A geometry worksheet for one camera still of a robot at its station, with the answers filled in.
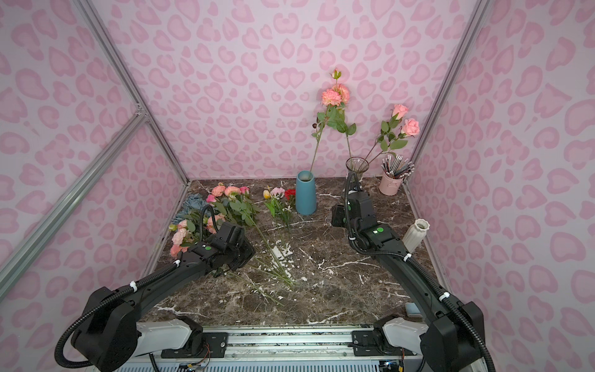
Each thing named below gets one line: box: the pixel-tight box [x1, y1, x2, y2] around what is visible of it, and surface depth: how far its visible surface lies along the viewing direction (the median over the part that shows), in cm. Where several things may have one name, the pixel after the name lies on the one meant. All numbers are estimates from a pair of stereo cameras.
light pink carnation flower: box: [271, 186, 286, 199], surface depth 112 cm
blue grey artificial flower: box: [173, 193, 210, 223], surface depth 97 cm
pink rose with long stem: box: [380, 103, 409, 136], surface depth 87 cm
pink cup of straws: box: [378, 155, 415, 197], surface depth 110 cm
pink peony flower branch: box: [309, 68, 351, 173], surface depth 83 cm
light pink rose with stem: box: [368, 118, 421, 162], surface depth 80 cm
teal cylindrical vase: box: [295, 170, 317, 216], surface depth 98 cm
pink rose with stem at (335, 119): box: [326, 104, 357, 162], surface depth 95 cm
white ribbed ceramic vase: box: [402, 218, 430, 254], surface depth 84 cm
